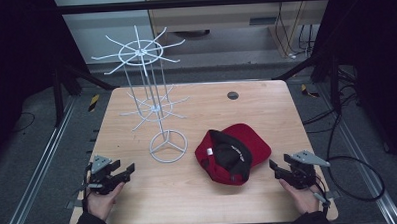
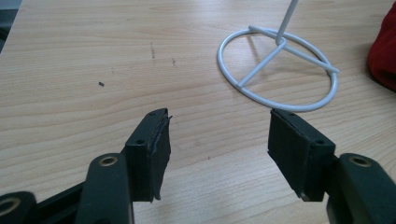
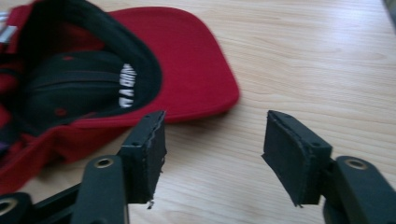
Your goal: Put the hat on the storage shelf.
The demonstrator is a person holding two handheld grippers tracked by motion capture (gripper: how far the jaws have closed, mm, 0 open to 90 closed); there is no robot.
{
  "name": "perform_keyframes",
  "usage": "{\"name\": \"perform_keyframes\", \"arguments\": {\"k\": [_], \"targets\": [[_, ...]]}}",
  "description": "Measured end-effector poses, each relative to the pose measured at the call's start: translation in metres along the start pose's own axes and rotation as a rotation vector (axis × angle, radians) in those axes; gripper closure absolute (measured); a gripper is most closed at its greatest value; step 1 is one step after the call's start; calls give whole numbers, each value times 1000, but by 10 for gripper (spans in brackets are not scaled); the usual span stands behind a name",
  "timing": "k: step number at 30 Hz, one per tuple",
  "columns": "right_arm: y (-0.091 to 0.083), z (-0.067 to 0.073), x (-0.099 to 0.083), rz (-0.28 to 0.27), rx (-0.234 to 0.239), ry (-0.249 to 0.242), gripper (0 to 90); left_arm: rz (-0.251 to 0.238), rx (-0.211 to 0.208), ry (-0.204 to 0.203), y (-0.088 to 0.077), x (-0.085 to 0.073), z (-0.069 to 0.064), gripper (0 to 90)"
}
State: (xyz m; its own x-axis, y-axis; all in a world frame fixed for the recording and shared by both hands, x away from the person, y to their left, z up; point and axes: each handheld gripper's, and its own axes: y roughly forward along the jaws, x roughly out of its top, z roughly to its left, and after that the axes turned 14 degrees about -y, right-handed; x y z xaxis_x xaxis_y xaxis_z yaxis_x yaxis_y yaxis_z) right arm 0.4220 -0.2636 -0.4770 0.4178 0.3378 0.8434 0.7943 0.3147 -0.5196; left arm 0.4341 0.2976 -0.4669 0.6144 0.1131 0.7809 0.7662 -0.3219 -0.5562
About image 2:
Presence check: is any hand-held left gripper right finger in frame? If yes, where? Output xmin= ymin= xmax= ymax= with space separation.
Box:
xmin=266 ymin=108 xmax=396 ymax=224

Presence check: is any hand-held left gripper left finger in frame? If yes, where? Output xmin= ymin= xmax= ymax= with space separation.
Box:
xmin=74 ymin=107 xmax=173 ymax=224

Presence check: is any red cloth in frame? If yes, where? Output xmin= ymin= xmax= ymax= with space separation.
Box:
xmin=366 ymin=2 xmax=396 ymax=92

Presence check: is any white wire stand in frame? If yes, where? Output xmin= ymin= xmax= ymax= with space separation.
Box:
xmin=216 ymin=0 xmax=340 ymax=113

